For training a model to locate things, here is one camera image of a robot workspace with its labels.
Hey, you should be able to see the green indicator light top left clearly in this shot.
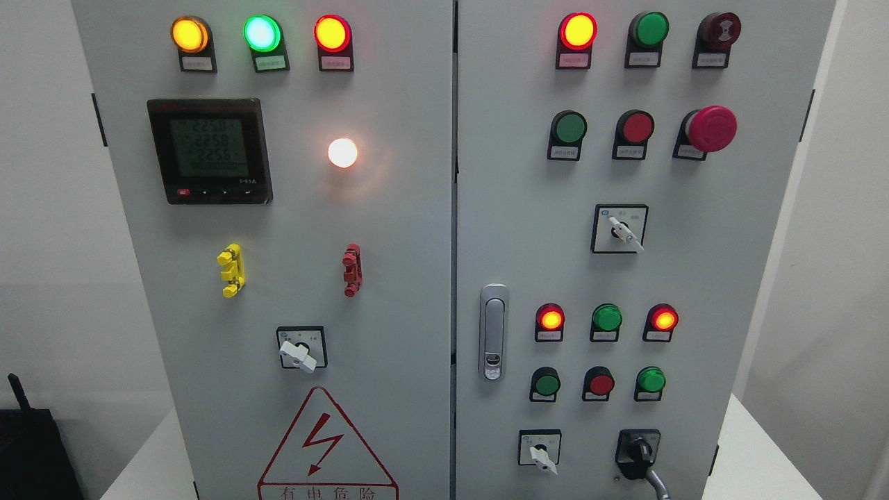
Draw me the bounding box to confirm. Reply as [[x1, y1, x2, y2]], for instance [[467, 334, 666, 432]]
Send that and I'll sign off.
[[242, 14, 290, 73]]

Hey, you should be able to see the green indicator light top right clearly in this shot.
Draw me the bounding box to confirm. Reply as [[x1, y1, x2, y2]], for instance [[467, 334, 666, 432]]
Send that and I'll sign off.
[[624, 10, 670, 69]]

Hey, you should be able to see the red push button upper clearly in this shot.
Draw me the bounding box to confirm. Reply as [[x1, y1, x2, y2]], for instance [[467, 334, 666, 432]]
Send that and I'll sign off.
[[612, 110, 655, 160]]

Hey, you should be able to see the red emergency stop button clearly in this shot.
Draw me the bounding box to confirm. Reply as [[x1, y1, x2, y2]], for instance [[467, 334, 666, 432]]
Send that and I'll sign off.
[[672, 106, 738, 161]]

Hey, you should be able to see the black digital power meter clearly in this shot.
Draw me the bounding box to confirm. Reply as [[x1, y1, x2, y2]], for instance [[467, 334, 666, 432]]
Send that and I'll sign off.
[[147, 98, 273, 205]]

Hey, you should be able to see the black device with antenna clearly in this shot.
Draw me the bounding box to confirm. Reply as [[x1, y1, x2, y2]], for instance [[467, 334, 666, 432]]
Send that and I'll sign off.
[[1, 373, 83, 499]]

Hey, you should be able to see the green push button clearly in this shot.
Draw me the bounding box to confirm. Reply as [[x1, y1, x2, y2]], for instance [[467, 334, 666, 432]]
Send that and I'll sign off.
[[633, 366, 667, 402], [529, 366, 561, 403], [547, 110, 588, 162]]

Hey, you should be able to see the grey left cabinet door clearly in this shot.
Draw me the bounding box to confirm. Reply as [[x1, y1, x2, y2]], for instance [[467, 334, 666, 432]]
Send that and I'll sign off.
[[72, 1, 454, 499]]

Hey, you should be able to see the white glowing indicator light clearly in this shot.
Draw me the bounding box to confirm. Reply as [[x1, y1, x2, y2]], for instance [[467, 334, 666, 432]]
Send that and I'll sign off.
[[327, 138, 358, 169]]

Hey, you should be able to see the green push button upper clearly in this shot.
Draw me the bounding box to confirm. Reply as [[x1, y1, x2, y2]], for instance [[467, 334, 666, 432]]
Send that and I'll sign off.
[[547, 110, 588, 162]]

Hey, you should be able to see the red lit indicator lower right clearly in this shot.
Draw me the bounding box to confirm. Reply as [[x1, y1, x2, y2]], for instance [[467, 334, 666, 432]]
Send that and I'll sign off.
[[642, 303, 679, 344]]

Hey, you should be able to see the green push button lower left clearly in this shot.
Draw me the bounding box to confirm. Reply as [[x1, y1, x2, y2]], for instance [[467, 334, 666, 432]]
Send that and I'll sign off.
[[529, 366, 561, 403]]

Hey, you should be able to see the white selector switch upper right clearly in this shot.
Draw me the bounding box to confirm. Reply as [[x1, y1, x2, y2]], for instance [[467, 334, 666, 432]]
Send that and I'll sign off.
[[590, 203, 649, 253]]

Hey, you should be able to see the red electric warning sticker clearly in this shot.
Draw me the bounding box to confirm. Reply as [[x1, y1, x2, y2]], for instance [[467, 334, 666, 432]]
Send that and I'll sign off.
[[257, 386, 399, 499]]

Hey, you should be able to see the red terminal connector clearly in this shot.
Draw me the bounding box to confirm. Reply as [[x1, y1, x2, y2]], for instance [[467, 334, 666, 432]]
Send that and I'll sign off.
[[342, 243, 364, 298]]

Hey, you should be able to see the green push button lower right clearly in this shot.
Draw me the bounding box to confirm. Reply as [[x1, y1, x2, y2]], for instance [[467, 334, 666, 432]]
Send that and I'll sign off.
[[633, 366, 667, 402]]

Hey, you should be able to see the white selector switch bottom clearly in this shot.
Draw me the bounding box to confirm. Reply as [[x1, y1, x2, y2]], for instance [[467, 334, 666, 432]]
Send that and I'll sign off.
[[517, 429, 562, 476]]

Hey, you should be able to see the silver door handle lock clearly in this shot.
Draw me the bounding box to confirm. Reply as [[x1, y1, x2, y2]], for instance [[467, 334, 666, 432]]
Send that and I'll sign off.
[[479, 283, 509, 382]]

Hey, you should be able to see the yellow indicator light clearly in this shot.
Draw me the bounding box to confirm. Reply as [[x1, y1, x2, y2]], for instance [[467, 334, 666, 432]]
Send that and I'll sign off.
[[169, 15, 218, 74]]

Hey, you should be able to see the grey cabinet door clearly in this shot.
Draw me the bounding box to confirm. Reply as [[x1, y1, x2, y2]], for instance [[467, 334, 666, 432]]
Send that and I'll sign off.
[[454, 1, 836, 499], [72, 1, 454, 499]]

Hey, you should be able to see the red indicator light top left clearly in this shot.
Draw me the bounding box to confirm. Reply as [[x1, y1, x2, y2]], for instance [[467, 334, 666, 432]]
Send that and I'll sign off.
[[314, 13, 354, 72]]

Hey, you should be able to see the black rotary knob switch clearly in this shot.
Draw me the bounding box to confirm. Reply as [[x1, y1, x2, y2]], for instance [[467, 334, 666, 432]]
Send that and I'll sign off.
[[614, 429, 661, 480]]

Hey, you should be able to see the red lit indicator lower left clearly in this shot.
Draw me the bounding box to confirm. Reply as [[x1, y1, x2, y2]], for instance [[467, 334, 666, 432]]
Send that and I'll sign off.
[[534, 303, 565, 342]]

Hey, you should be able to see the white selector switch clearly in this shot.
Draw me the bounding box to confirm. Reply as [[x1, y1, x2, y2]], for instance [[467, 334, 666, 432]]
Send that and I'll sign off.
[[590, 203, 649, 253], [517, 429, 562, 476]]

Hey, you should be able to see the red indicator light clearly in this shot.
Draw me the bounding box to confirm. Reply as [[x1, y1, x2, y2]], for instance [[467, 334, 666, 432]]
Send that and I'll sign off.
[[555, 12, 598, 70], [314, 13, 354, 72]]

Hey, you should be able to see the red push button lower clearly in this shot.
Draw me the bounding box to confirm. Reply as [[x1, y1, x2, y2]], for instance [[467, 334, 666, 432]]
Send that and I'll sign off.
[[581, 366, 615, 402]]

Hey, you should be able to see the red indicator light top right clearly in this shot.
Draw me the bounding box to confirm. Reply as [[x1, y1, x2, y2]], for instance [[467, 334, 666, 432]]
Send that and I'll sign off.
[[555, 12, 598, 70]]

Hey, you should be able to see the green indicator lower middle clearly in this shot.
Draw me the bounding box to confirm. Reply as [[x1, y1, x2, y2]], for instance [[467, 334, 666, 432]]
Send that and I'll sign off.
[[590, 303, 623, 344]]

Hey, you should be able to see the green indicator light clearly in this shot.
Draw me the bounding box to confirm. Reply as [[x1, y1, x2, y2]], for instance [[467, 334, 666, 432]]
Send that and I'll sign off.
[[242, 14, 290, 73], [624, 10, 670, 69]]

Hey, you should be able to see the red lit indicator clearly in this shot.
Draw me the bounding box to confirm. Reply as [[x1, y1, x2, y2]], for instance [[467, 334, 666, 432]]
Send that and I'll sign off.
[[642, 303, 679, 344], [534, 303, 565, 342]]

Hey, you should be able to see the dark red buzzer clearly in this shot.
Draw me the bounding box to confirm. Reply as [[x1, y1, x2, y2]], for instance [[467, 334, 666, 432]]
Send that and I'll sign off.
[[692, 12, 742, 69]]

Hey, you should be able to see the yellow terminal connector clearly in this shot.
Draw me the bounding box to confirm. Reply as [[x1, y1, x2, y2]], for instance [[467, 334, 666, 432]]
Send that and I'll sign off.
[[216, 242, 247, 299]]

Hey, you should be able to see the white selector switch left door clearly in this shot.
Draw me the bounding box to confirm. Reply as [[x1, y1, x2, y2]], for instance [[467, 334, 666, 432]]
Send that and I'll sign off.
[[276, 326, 328, 374]]

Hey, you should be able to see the grey right cabinet door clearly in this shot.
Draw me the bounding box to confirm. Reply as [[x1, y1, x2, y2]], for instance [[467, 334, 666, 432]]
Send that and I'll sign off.
[[454, 1, 836, 499]]

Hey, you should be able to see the red push button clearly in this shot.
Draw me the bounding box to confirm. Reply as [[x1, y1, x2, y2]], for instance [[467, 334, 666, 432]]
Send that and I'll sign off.
[[581, 366, 615, 402], [612, 110, 655, 160]]

